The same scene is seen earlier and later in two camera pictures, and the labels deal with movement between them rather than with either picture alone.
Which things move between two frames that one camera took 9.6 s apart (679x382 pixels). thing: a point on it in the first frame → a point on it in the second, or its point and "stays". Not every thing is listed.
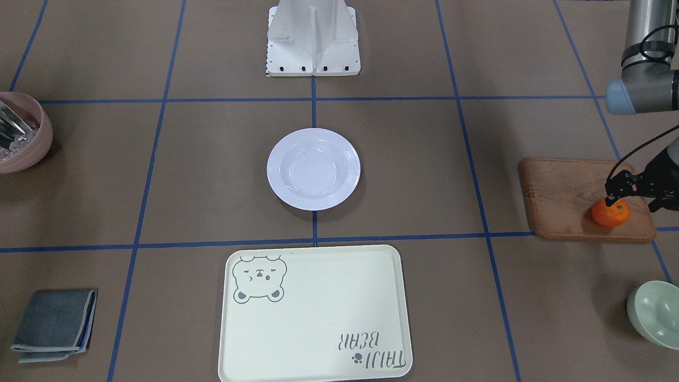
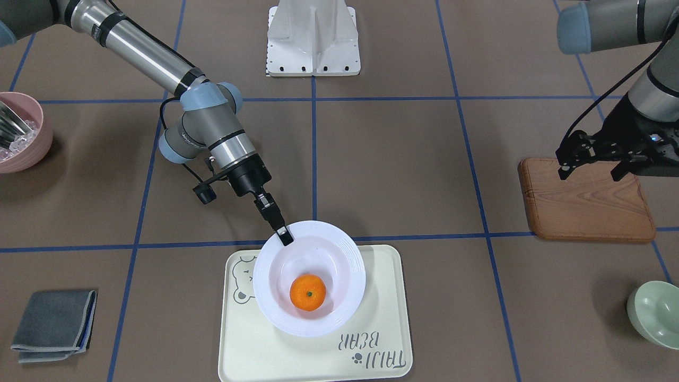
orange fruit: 615,216 → 307,292
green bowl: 653,307 stays
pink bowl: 26,149 stays
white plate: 313,169 → 318,249
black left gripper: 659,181 → 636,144
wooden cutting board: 562,194 stays
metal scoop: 12,126 stays
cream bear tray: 315,314 stays
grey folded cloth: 57,324 stays
